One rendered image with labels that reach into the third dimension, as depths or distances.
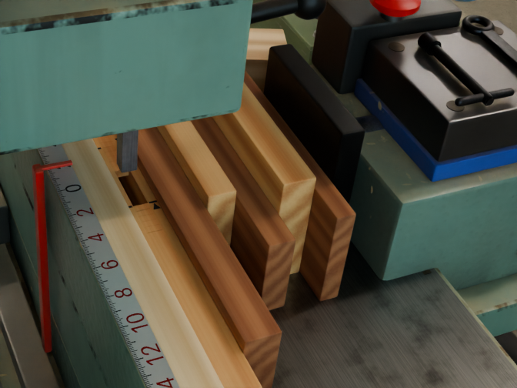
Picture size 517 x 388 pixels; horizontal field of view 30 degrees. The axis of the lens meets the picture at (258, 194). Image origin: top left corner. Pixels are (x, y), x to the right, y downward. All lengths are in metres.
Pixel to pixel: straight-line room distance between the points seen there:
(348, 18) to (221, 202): 0.14
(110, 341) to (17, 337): 0.17
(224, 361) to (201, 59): 0.14
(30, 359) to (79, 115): 0.20
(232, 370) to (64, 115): 0.14
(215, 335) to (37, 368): 0.18
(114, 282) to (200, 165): 0.10
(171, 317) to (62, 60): 0.13
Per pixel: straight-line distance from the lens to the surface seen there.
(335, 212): 0.50
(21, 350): 0.62
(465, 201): 0.55
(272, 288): 0.52
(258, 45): 0.68
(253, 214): 0.51
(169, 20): 0.45
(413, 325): 0.54
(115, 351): 0.46
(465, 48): 0.59
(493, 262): 0.61
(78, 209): 0.50
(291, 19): 1.31
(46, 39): 0.44
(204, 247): 0.50
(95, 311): 0.48
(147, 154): 0.55
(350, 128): 0.51
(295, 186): 0.51
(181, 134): 0.56
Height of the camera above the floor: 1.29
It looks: 40 degrees down
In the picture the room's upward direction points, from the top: 8 degrees clockwise
